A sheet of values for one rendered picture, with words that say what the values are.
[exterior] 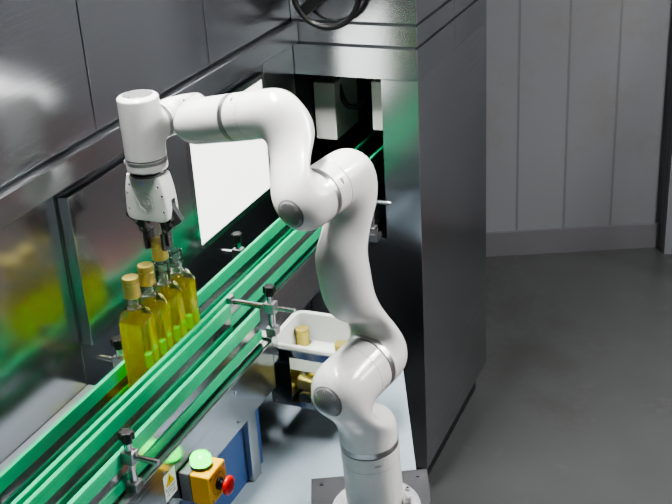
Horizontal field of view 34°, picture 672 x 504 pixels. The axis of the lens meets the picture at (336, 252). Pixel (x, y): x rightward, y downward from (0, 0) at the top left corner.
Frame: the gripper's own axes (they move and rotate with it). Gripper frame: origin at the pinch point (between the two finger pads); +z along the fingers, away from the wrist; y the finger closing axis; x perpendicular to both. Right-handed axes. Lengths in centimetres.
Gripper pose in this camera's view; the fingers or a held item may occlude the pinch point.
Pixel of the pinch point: (158, 239)
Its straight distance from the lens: 236.0
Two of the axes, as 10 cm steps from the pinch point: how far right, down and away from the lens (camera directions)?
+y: 9.2, 1.2, -3.8
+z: 0.6, 9.0, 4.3
